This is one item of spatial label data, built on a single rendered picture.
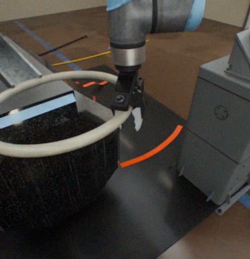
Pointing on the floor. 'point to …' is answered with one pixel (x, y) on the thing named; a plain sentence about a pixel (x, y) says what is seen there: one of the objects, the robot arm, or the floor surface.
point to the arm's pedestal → (219, 135)
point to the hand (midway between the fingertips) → (128, 127)
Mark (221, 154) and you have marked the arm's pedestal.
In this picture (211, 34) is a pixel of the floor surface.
